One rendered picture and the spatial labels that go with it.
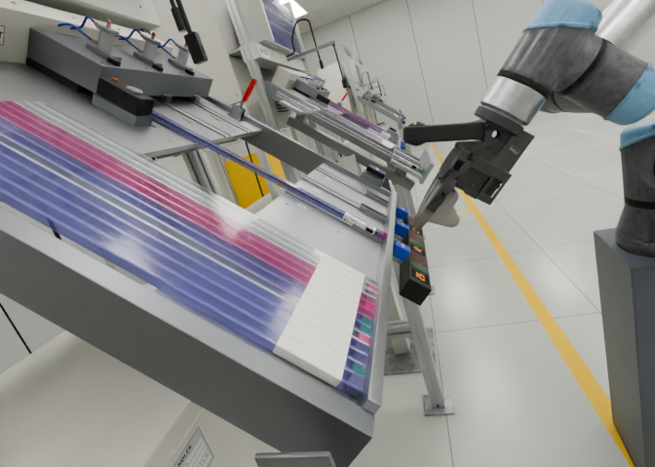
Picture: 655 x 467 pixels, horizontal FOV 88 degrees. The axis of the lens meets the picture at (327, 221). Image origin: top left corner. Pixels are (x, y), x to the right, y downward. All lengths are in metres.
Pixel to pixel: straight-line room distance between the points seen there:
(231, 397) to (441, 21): 8.31
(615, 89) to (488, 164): 0.17
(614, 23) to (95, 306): 0.76
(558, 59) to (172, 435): 0.71
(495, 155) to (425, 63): 7.78
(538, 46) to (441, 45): 7.83
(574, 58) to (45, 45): 0.77
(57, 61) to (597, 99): 0.80
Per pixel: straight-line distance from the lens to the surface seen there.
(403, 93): 8.27
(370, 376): 0.31
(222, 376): 0.29
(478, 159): 0.54
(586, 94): 0.59
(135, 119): 0.64
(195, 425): 0.62
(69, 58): 0.73
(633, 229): 0.84
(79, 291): 0.32
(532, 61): 0.55
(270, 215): 0.50
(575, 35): 0.57
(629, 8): 0.75
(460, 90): 8.36
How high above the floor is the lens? 0.93
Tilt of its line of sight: 15 degrees down
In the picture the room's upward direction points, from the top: 18 degrees counter-clockwise
